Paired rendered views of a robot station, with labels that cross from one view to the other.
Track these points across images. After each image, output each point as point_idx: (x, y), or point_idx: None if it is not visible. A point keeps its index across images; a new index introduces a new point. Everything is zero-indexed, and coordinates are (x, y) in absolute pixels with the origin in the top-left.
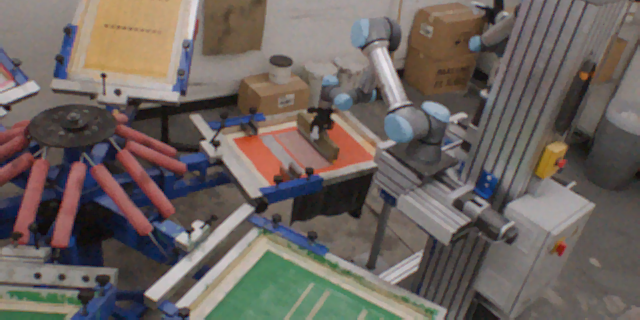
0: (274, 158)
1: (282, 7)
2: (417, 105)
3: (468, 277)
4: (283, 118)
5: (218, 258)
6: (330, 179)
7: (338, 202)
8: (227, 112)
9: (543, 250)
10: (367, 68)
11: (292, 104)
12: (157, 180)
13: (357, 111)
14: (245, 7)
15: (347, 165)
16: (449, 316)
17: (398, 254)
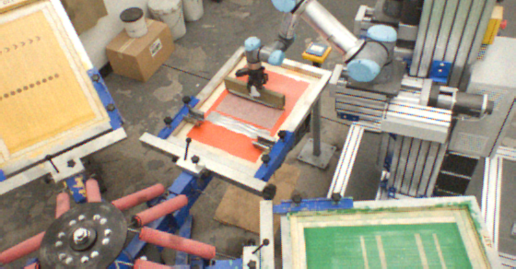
0: (235, 134)
1: None
2: None
3: (437, 142)
4: (211, 88)
5: (203, 217)
6: (296, 127)
7: (297, 134)
8: (110, 83)
9: (515, 103)
10: (286, 17)
11: (161, 47)
12: (166, 221)
13: (211, 21)
14: None
15: (294, 103)
16: (425, 172)
17: (328, 130)
